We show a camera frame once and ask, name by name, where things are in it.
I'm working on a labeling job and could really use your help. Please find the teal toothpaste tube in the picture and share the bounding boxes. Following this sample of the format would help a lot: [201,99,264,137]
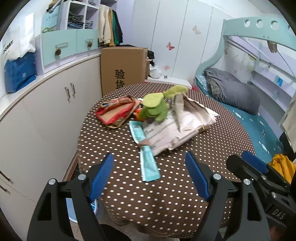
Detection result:
[129,120,161,182]

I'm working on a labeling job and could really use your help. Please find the green plush toy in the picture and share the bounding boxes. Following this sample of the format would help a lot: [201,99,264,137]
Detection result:
[136,85,188,123]

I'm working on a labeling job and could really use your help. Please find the blue trash bin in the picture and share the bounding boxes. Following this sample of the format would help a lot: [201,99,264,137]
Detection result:
[66,196,100,224]

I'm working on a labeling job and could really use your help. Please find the teal bed sheet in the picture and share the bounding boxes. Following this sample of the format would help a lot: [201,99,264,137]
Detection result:
[193,75,285,164]

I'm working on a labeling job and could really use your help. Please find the yellow cloth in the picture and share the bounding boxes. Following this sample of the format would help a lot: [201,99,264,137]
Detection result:
[269,154,296,184]

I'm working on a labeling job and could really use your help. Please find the brown polka dot tablecloth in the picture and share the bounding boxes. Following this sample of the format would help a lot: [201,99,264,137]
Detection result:
[78,83,254,237]

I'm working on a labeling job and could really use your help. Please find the grey folded blanket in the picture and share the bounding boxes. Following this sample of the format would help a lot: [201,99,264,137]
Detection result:
[204,68,260,115]

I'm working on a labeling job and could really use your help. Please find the white low cabinet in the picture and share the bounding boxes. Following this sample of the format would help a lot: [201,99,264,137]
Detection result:
[1,57,102,240]

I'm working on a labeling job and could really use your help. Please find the white plastic bag on floor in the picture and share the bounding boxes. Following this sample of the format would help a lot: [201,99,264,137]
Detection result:
[149,64,162,79]

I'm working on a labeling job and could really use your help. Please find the red gold snack bag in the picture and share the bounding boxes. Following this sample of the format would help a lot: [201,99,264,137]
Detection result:
[95,95,142,129]

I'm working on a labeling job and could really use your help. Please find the white wardrobe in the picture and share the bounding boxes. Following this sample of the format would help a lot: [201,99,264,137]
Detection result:
[132,1,231,83]

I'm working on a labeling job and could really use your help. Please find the blue shopping bag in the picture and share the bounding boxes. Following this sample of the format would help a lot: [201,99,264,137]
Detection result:
[4,52,37,93]

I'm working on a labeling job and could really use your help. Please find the large cardboard box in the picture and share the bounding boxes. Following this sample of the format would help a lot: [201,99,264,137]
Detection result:
[100,47,147,95]

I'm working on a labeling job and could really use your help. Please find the teal drawer unit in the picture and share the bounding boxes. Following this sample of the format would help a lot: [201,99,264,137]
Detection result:
[35,30,99,76]

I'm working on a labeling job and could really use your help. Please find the white shopping bag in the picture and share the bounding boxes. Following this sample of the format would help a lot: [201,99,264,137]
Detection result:
[3,13,36,63]

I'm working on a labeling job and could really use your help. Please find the hanging clothes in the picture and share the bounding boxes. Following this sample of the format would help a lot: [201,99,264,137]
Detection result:
[98,4,123,47]

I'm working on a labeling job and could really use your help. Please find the white cubby shelf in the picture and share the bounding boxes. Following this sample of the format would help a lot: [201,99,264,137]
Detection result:
[60,0,101,30]

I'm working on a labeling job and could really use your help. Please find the teal bunk bed frame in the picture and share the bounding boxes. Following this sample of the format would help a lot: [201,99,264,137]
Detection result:
[193,16,296,117]

